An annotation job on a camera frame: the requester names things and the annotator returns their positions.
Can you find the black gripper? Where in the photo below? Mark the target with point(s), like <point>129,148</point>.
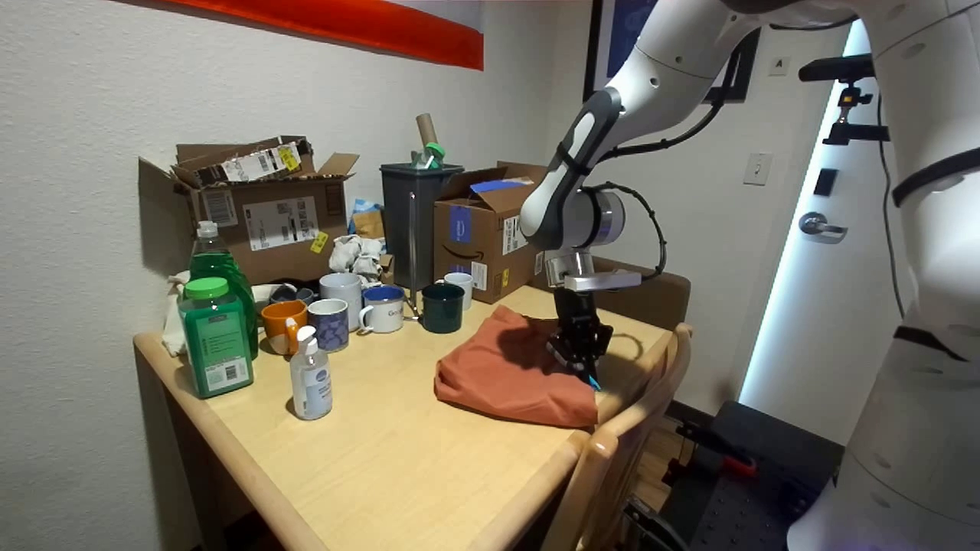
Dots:
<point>581,314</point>

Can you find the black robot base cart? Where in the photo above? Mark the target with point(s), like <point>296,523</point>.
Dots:
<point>768,500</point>

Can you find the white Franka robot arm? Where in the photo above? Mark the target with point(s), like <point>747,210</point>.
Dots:
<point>919,429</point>

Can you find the folded orange fabric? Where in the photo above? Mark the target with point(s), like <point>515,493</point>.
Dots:
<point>490,384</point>

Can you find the plain brown cardboard box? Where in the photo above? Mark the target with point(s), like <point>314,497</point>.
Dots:
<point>659,294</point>

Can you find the wooden chair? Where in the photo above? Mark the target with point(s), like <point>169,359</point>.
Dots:
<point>614,469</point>

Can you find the small white mug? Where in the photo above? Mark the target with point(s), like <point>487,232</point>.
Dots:
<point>460,279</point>

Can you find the dark green mug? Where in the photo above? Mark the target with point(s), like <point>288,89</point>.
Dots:
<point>442,306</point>

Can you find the cardboard box with shipping label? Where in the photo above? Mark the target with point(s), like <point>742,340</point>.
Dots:
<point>480,246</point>

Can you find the white mug with blue rim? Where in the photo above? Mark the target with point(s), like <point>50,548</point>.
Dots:
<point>386,309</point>

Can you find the black trash bin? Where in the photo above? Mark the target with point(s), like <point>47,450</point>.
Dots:
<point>413,229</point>

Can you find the white crumpled cloth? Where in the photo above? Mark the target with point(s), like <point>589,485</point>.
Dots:
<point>356,255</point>

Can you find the pale grey mug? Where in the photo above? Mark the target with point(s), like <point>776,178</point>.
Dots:
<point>340,288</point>

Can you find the green item in bin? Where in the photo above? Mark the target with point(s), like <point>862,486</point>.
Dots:
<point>433,157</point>

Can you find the blue patterned mug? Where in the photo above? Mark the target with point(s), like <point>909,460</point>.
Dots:
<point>333,324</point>

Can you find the small yellow blue carton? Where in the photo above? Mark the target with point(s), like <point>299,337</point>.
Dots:
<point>370,220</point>

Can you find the white door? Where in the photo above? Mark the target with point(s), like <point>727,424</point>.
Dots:
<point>827,306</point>

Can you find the white sanitizer bottle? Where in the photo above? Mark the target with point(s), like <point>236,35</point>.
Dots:
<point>311,384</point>

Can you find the brown cardboard tube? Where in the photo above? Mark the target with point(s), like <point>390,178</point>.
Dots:
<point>426,128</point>

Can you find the silver door lever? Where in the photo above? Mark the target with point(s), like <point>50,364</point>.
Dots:
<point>823,228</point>

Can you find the orange mug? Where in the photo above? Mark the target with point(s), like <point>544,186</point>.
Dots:
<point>284,323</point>

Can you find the black door keypad lock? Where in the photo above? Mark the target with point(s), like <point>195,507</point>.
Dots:
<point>825,181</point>

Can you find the open brown cardboard box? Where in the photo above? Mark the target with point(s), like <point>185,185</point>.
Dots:
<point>278,217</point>

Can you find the black framed picture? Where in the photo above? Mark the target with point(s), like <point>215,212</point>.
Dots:
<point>626,26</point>

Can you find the green dish soap bottle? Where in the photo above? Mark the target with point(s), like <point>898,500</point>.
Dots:
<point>231,275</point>

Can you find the green container with lid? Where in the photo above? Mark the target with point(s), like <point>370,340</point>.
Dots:
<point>215,347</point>

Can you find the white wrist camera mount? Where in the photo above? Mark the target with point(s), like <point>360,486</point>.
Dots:
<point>587,275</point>

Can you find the white light switch plate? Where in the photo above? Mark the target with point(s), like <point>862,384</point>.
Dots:
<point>756,168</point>

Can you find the small white wall plate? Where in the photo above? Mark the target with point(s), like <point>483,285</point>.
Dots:
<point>778,66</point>

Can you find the black camera stand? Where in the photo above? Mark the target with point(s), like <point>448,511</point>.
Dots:
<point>852,131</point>

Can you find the black camera on stand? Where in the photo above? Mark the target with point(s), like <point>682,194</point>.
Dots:
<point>830,68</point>

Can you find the red wall banner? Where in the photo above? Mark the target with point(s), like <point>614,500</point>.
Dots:
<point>356,20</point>

